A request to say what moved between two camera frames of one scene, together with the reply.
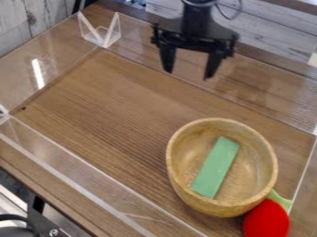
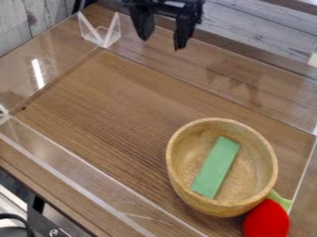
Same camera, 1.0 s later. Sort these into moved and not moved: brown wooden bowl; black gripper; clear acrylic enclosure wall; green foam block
Moved: black gripper
Not moved: green foam block; brown wooden bowl; clear acrylic enclosure wall
